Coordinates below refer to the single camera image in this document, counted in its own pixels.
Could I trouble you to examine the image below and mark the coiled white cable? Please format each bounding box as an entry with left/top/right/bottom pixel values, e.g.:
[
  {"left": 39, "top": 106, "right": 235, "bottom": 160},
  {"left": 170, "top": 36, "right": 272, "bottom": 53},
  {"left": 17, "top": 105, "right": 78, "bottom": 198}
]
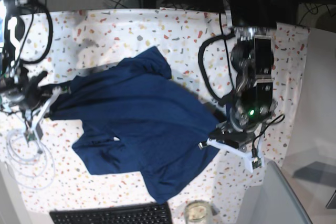
[{"left": 5, "top": 128, "right": 56, "bottom": 190}]

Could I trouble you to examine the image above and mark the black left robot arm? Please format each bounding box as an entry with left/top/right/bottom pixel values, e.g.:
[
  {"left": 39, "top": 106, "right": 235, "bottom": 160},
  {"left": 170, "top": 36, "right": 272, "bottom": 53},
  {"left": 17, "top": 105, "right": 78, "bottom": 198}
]
[{"left": 198, "top": 0, "right": 299, "bottom": 157}]

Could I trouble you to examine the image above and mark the dark blue t-shirt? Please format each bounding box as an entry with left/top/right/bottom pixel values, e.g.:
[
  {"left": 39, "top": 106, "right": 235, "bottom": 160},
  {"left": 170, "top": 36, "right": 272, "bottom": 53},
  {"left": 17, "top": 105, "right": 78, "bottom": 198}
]
[{"left": 49, "top": 47, "right": 218, "bottom": 204}]

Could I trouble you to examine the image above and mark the clear glass jar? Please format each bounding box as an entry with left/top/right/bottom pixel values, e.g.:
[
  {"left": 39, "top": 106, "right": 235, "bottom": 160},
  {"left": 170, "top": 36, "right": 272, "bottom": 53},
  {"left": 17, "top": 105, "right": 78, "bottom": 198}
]
[{"left": 184, "top": 200, "right": 213, "bottom": 224}]

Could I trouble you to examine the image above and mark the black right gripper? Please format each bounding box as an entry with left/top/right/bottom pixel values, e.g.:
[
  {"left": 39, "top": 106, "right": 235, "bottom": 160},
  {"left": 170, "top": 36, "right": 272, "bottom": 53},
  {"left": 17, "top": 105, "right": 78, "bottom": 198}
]
[{"left": 5, "top": 71, "right": 53, "bottom": 110}]

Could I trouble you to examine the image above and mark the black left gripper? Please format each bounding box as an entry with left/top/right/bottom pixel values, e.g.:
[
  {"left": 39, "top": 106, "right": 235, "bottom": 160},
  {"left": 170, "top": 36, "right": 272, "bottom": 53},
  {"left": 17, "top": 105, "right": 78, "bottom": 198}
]
[{"left": 208, "top": 113, "right": 270, "bottom": 153}]

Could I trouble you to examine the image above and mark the black computer keyboard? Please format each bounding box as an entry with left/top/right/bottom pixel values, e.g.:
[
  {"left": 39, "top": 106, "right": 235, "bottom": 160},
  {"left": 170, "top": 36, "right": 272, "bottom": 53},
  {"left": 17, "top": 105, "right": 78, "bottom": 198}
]
[{"left": 49, "top": 202, "right": 173, "bottom": 224}]

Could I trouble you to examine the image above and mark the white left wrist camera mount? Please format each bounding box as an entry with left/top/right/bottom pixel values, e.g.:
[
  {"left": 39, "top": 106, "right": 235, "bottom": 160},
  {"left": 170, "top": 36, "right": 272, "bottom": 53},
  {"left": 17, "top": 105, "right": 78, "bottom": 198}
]
[{"left": 198, "top": 138, "right": 265, "bottom": 173}]

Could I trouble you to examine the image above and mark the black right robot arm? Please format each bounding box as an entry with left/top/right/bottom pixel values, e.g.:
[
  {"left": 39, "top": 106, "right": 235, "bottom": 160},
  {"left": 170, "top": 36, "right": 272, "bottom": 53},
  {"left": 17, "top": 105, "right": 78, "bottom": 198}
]
[{"left": 1, "top": 0, "right": 54, "bottom": 111}]

